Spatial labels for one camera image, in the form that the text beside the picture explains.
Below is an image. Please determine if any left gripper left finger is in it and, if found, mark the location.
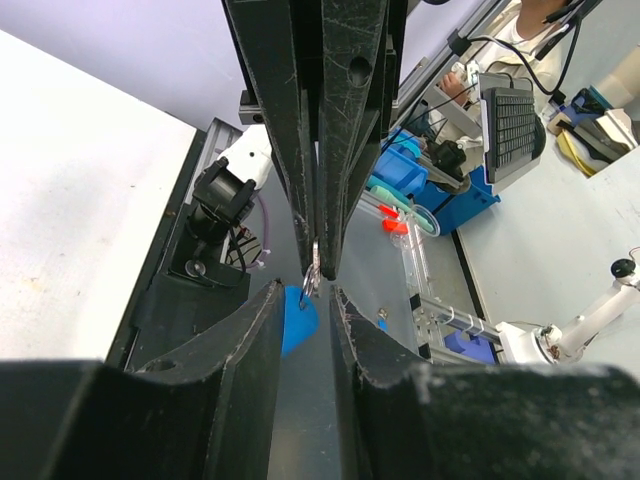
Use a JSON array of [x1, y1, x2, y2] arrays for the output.
[[1, 280, 285, 479]]

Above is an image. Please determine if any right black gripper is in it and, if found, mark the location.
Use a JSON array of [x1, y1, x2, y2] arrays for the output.
[[223, 1, 408, 280]]

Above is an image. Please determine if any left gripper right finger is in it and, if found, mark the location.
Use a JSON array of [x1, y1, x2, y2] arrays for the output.
[[329, 287, 639, 479]]

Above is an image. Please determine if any solid blue key tag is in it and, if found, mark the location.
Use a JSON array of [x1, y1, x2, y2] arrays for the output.
[[281, 285, 319, 358]]

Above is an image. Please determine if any silver key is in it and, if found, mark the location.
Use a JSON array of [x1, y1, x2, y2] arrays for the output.
[[308, 239, 322, 297]]

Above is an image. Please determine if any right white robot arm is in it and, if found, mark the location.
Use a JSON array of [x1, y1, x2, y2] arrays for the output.
[[209, 0, 408, 280]]

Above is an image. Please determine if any blue storage bin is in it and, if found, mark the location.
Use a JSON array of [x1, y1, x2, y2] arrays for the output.
[[373, 130, 428, 196]]

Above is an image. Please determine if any seated person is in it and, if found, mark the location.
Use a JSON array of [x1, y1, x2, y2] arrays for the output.
[[411, 0, 575, 142]]

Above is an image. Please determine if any black keyboard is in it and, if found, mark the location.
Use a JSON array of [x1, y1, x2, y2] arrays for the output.
[[482, 87, 538, 185]]

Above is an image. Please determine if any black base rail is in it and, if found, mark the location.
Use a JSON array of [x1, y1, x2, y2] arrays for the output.
[[106, 119, 255, 371]]

